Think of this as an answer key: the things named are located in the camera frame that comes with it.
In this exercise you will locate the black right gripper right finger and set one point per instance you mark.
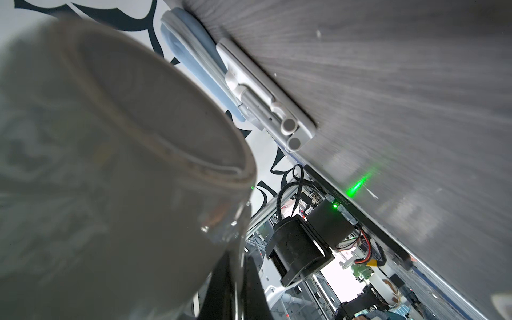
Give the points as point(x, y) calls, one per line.
point(255, 305)

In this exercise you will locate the blue grey oblong case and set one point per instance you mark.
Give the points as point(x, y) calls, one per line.
point(193, 46)

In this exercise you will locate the grey mug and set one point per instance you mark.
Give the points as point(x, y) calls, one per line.
point(122, 183)

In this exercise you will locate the left grey docking plate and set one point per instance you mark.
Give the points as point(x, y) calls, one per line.
point(262, 98)

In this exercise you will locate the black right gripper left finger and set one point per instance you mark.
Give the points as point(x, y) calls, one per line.
point(217, 304)

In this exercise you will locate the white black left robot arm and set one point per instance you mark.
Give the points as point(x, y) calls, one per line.
point(301, 246)

